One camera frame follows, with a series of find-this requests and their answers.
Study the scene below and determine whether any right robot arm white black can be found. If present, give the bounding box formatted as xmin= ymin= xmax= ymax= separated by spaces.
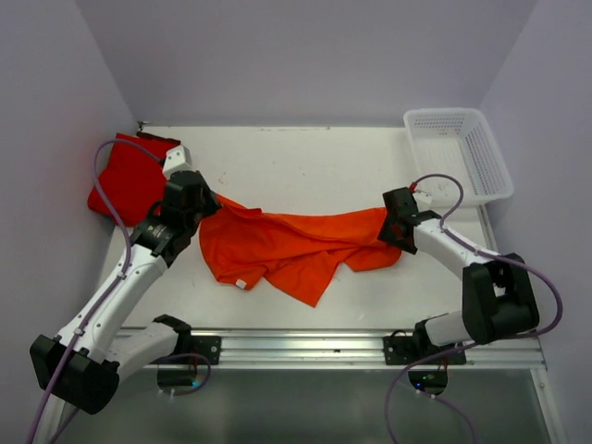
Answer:
xmin=378 ymin=188 xmax=540 ymax=365

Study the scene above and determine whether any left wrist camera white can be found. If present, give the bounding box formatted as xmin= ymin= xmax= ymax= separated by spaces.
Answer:
xmin=162 ymin=144 xmax=192 ymax=179

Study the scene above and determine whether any orange t shirt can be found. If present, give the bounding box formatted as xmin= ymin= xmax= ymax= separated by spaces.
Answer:
xmin=199 ymin=197 xmax=402 ymax=307

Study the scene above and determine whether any white plastic basket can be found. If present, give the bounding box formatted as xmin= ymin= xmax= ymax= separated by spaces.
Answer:
xmin=403 ymin=107 xmax=514 ymax=206

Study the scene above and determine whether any folded red t shirt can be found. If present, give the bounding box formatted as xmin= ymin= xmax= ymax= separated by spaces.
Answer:
xmin=87 ymin=132 xmax=181 ymax=227

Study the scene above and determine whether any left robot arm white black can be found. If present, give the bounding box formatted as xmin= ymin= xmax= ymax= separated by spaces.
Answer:
xmin=30 ymin=170 xmax=220 ymax=414

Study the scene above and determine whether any aluminium mounting rail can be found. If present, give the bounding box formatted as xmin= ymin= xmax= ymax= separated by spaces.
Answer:
xmin=110 ymin=327 xmax=547 ymax=371

